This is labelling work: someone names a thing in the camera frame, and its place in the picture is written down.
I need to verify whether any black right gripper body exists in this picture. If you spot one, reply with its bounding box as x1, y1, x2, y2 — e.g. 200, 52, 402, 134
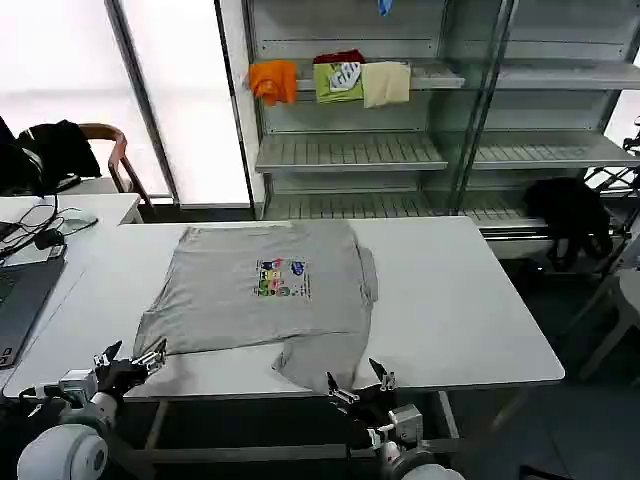
338, 383, 401, 447

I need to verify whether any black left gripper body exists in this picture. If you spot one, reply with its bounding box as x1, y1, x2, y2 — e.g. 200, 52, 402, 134
93, 358, 147, 402

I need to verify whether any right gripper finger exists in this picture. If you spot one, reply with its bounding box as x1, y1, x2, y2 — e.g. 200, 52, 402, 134
325, 370, 362, 405
368, 356, 398, 392

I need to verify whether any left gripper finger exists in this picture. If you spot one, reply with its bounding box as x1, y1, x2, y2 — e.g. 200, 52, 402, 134
130, 338, 169, 375
93, 340, 124, 369

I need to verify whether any grey printed t-shirt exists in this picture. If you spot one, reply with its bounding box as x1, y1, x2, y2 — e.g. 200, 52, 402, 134
131, 220, 382, 396

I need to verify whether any dark grey laptop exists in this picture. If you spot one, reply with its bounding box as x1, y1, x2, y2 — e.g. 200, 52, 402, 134
0, 253, 68, 370

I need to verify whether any black power adapter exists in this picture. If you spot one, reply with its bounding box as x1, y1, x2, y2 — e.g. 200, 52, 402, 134
33, 229, 65, 250

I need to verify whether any white computer mouse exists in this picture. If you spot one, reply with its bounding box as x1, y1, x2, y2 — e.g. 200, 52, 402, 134
62, 214, 100, 232

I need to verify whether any brown wooden chair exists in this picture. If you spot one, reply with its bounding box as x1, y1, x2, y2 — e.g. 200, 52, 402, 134
77, 122, 155, 211

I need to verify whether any black jacket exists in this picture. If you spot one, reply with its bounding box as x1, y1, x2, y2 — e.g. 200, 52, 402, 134
0, 118, 103, 197

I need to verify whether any white chair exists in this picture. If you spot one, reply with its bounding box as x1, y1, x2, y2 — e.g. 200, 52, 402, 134
563, 234, 640, 382

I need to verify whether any black bag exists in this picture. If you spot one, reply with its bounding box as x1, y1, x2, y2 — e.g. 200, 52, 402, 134
522, 176, 615, 274

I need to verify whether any grey metal shelf with clothes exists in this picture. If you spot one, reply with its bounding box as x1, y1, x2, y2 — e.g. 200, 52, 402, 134
215, 0, 640, 246

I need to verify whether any black folding stand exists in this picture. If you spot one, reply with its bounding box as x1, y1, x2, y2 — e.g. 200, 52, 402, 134
582, 115, 640, 202

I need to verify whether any grey table frame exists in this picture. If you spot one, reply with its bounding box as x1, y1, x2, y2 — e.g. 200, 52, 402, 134
142, 387, 531, 466

